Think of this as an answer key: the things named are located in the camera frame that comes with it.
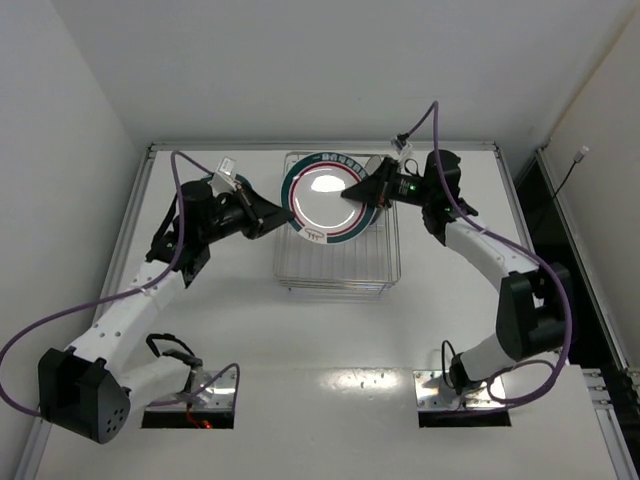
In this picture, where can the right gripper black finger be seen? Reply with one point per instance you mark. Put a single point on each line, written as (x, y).
(389, 170)
(369, 191)

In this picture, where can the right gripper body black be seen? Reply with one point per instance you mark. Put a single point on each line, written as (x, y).
(379, 183)

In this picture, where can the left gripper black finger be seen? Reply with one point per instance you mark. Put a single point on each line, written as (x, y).
(270, 219)
(253, 203)

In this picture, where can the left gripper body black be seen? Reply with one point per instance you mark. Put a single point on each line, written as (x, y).
(251, 213)

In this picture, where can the white plate with grey rim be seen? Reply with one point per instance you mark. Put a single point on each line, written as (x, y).
(372, 164)

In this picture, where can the green red rimmed plate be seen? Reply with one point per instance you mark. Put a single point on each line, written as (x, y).
(312, 190)
(240, 179)

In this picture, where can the small blue patterned plate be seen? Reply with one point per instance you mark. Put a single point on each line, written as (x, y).
(380, 212)

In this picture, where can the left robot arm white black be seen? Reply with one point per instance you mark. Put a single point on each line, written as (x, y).
(85, 388)

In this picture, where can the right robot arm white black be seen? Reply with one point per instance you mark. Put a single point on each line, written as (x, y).
(534, 312)

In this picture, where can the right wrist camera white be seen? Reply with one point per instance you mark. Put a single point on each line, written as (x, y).
(401, 144)

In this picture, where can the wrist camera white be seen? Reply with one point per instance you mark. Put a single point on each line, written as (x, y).
(401, 144)
(227, 167)

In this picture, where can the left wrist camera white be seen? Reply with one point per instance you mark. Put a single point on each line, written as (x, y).
(227, 167)

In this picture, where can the metal wire dish rack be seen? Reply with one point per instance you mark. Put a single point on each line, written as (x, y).
(368, 264)

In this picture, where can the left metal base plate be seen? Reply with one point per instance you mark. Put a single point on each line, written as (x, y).
(214, 393)

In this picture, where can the metal base plate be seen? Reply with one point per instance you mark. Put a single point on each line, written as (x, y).
(214, 393)
(434, 396)

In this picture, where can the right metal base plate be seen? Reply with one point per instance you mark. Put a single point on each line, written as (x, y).
(434, 396)

